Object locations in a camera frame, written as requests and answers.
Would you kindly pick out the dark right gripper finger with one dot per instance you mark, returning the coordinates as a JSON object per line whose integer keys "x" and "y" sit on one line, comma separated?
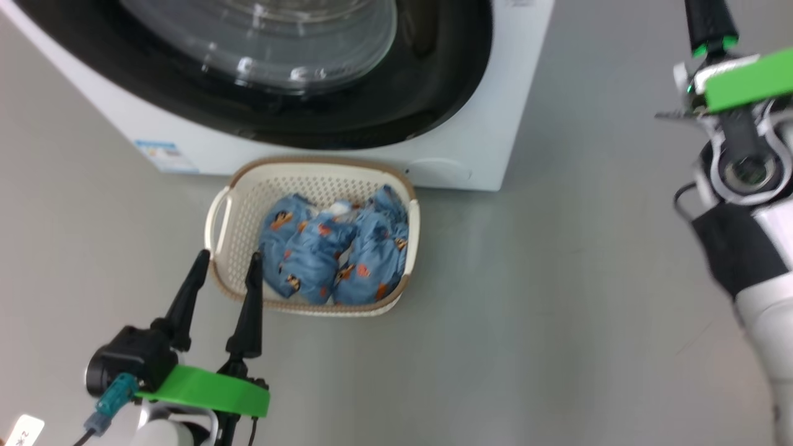
{"x": 709, "y": 25}

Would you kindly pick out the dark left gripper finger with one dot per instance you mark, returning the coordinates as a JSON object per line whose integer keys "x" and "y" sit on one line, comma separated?
{"x": 186, "y": 303}
{"x": 251, "y": 310}

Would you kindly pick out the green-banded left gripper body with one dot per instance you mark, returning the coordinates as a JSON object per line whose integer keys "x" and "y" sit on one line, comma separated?
{"x": 204, "y": 390}

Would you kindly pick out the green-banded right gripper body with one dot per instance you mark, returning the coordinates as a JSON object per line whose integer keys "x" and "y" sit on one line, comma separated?
{"x": 749, "y": 80}

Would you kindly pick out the blue cartoon print garment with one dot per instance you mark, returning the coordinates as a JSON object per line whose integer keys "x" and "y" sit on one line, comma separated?
{"x": 282, "y": 223}
{"x": 372, "y": 260}
{"x": 313, "y": 260}

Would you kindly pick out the black glass washing machine door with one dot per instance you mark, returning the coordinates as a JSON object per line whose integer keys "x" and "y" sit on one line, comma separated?
{"x": 433, "y": 93}

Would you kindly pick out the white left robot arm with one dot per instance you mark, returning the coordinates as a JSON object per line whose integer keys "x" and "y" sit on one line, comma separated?
{"x": 167, "y": 433}

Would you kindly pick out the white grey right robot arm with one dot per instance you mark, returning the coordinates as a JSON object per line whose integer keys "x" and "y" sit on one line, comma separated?
{"x": 768, "y": 310}

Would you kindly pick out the cream perforated laundry basket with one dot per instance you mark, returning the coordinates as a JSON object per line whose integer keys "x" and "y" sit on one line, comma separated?
{"x": 238, "y": 248}

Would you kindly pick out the white front-load washing machine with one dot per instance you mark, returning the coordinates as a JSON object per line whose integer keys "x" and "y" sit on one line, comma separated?
{"x": 483, "y": 124}

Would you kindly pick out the blue energy label sticker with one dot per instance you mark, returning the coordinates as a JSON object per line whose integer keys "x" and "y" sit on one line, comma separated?
{"x": 166, "y": 156}

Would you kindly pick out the white paper tag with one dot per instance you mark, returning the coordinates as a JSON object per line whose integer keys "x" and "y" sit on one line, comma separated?
{"x": 21, "y": 433}

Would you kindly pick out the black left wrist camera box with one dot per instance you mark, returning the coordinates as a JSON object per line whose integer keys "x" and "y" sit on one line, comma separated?
{"x": 133, "y": 356}

